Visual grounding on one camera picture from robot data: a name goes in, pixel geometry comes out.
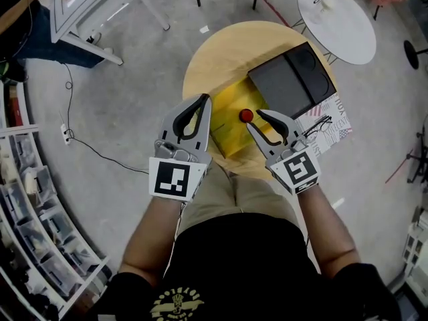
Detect person's black shirt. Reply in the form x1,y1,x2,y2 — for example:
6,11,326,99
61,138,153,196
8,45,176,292
89,212,403,321

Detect person's left forearm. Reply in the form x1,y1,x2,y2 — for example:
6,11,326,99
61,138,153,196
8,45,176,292
118,196,187,281

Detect black case with round recesses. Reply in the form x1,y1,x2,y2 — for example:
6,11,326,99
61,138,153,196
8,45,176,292
247,41,338,120

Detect black tripod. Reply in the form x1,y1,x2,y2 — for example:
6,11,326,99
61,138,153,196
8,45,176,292
405,114,428,185

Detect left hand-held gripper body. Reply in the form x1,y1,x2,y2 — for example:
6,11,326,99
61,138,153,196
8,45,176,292
148,140,213,203

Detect white cabinet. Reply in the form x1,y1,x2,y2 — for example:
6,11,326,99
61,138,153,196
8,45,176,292
400,205,428,302

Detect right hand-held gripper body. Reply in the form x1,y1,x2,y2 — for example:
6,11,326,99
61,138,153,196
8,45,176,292
264,138,322,197

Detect black round stand base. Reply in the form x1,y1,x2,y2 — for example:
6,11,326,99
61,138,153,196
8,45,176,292
403,39,428,70

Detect white oval side table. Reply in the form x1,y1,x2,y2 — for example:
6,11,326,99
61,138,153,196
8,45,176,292
297,0,378,66

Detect white desk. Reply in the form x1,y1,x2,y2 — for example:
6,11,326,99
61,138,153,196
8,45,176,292
49,0,172,67

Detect person's khaki trousers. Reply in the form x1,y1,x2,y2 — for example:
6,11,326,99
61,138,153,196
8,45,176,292
176,163,302,234

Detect black-framed eyeglasses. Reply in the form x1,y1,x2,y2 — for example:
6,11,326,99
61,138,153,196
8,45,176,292
302,114,334,140

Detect yellow translucent box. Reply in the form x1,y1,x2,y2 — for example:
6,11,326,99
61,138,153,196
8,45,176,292
208,81,272,161

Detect person's right forearm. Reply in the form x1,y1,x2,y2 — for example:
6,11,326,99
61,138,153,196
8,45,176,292
296,182,361,278

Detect white power strip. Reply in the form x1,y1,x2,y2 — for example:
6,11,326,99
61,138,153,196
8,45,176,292
60,123,73,146

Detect white shelf with storage bins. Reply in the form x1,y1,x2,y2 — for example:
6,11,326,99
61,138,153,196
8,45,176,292
0,81,112,320

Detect round wooden table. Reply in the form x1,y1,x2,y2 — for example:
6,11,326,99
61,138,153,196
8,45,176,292
182,21,339,181

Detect black cable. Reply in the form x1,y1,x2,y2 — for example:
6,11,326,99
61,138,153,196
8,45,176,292
61,62,150,175

